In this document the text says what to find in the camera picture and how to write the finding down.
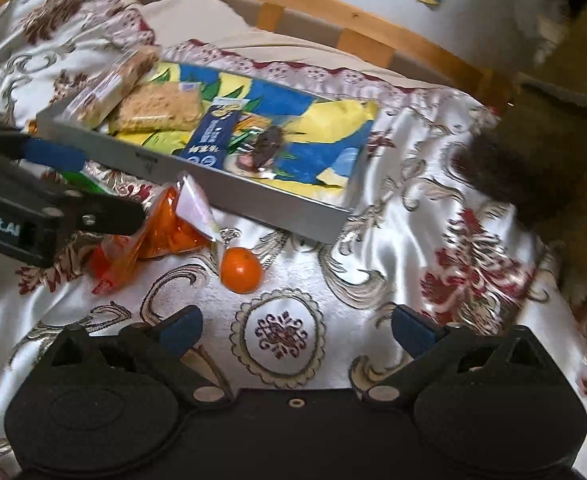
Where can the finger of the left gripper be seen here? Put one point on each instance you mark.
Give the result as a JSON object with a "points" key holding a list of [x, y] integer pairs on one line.
{"points": [[96, 212], [48, 152]]}

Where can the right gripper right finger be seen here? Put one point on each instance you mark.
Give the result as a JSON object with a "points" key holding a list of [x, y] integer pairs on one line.
{"points": [[433, 349]]}

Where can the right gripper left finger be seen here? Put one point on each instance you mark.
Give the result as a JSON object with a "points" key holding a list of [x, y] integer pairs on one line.
{"points": [[159, 349]]}

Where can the green sausage stick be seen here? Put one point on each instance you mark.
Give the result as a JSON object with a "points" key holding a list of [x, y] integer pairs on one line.
{"points": [[85, 182]]}

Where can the orange snack bag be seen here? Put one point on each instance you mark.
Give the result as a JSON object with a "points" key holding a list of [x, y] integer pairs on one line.
{"points": [[180, 220]]}

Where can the peanut bar clear pack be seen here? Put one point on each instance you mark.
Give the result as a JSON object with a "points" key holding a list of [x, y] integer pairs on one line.
{"points": [[97, 100]]}

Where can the orange mandarin fruit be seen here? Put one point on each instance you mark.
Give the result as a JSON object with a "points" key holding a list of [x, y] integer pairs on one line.
{"points": [[240, 270]]}

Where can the rice cracker clear pack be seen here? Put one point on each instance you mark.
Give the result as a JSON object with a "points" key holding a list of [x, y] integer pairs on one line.
{"points": [[158, 106]]}

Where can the blue white snack packet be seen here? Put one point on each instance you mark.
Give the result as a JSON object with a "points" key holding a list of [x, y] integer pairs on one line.
{"points": [[208, 145]]}

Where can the dark dried meat packet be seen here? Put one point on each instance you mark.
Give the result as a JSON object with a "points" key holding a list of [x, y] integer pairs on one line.
{"points": [[263, 152]]}

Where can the silver tray with drawing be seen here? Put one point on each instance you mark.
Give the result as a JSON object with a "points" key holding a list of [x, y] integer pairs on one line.
{"points": [[284, 157]]}

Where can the floral satin bedspread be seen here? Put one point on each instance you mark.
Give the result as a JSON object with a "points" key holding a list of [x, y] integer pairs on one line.
{"points": [[420, 235]]}

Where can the cream pillow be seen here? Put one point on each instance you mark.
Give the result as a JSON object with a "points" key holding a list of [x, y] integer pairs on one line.
{"points": [[215, 22]]}

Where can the pile of dark clothes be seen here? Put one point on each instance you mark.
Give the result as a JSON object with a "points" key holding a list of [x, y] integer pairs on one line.
{"points": [[535, 158]]}

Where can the wooden bed frame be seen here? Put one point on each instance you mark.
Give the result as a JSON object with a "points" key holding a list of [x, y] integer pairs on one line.
{"points": [[391, 51]]}

